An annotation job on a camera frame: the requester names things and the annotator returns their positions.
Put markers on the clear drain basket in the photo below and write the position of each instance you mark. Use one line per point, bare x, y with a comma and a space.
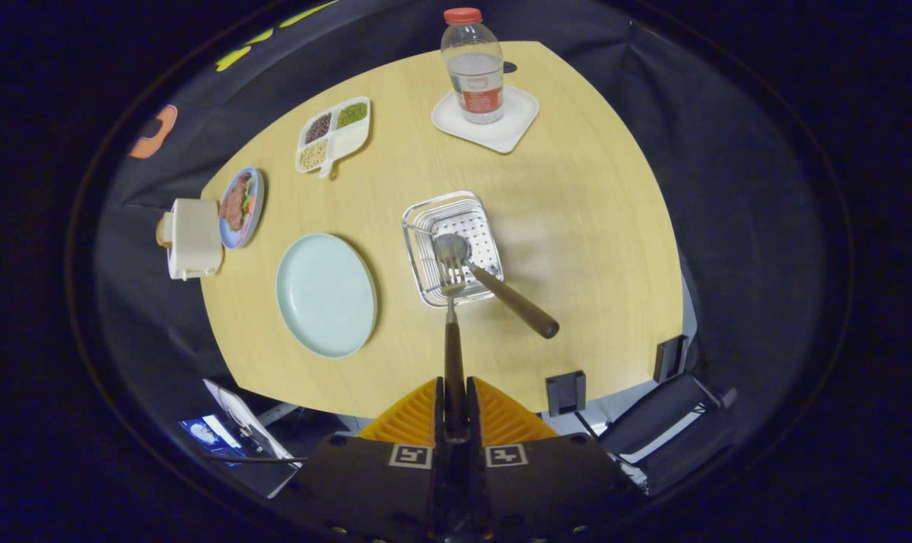
425, 219

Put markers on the light green plate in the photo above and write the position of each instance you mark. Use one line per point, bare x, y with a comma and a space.
326, 294

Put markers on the blue plate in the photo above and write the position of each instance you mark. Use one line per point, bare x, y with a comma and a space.
253, 207

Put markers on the lit laptop screen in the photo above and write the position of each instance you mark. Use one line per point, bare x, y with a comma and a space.
207, 437

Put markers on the white paper sheet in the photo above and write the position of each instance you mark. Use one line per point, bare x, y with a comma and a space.
248, 418

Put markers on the white square coaster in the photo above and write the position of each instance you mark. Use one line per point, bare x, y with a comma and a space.
501, 136

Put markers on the white toaster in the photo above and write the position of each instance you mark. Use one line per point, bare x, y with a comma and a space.
195, 237

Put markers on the clear red-capped water bottle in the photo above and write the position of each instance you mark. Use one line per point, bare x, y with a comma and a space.
474, 75

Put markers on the brown meat slice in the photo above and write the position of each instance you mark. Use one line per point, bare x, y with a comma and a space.
235, 204

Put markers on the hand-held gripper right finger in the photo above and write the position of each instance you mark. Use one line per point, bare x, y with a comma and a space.
472, 422

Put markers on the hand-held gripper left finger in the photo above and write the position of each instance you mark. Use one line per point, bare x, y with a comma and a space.
439, 422

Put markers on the black block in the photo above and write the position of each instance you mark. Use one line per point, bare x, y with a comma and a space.
565, 392
670, 358

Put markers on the toasted bread slice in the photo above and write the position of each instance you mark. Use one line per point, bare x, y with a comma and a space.
163, 230

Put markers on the white divided bean tray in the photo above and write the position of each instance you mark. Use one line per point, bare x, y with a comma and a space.
346, 139

